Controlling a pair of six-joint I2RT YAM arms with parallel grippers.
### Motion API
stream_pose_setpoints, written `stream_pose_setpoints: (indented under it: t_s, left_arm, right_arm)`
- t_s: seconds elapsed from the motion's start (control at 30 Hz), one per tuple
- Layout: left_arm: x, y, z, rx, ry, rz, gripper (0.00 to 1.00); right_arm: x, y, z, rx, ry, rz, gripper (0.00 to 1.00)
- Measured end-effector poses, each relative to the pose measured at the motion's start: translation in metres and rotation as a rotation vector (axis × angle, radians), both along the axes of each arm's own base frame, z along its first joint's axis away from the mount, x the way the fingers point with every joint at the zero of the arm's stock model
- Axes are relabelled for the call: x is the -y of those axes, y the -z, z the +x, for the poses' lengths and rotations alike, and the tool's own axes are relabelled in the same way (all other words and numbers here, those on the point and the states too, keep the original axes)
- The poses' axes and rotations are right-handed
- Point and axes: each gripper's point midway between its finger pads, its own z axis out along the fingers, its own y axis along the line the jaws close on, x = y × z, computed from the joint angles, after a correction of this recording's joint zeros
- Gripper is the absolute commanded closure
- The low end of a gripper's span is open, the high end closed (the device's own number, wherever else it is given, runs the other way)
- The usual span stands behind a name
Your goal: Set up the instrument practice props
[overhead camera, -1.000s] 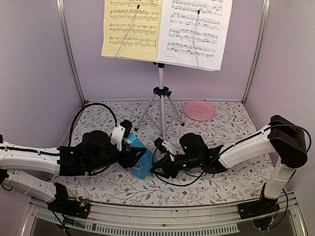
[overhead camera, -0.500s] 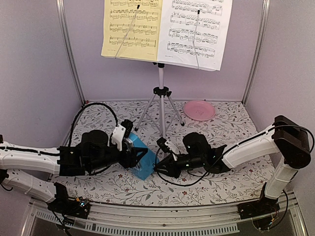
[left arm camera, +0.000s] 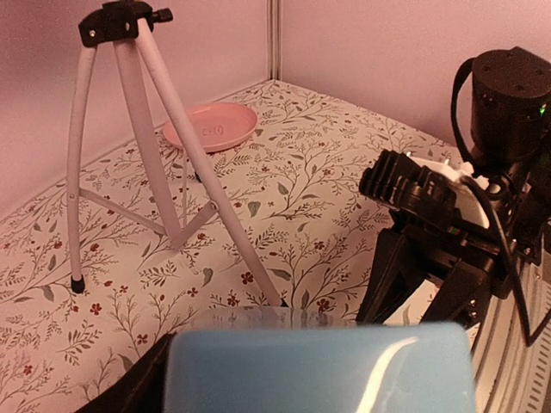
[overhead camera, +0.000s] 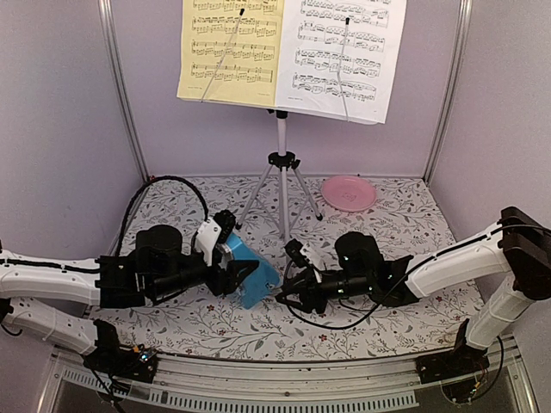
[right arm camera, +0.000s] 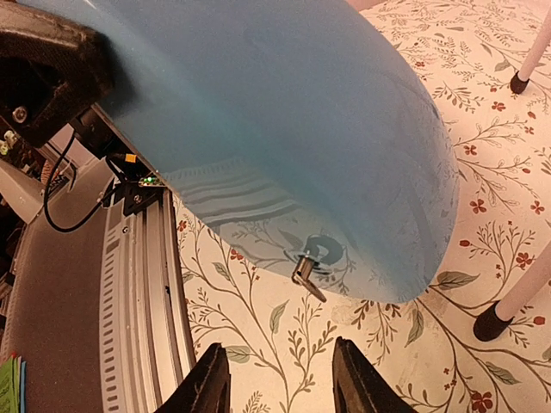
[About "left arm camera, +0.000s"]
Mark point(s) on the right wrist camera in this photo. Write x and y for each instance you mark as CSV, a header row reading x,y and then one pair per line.
x,y
429,190

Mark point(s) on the right aluminium frame post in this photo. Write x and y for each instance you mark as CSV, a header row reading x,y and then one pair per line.
x,y
274,38

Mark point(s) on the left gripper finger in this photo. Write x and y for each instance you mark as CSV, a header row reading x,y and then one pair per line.
x,y
141,388

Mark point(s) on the floral table mat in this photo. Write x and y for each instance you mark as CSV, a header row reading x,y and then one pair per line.
x,y
294,187

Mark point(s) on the lilac music stand with tripod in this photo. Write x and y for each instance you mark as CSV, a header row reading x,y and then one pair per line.
x,y
128,26

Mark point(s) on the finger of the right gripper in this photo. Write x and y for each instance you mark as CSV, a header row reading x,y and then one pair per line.
x,y
463,298
399,268

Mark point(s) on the blue metronome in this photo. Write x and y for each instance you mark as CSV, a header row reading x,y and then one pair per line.
x,y
275,359

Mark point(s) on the front aluminium rail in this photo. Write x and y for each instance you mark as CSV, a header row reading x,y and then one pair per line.
x,y
509,376

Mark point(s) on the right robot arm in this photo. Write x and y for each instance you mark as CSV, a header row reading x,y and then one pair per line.
x,y
510,128

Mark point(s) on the pink plate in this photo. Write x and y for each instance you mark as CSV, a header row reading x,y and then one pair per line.
x,y
221,126

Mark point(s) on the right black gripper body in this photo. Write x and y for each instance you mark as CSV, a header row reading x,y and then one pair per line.
x,y
521,214

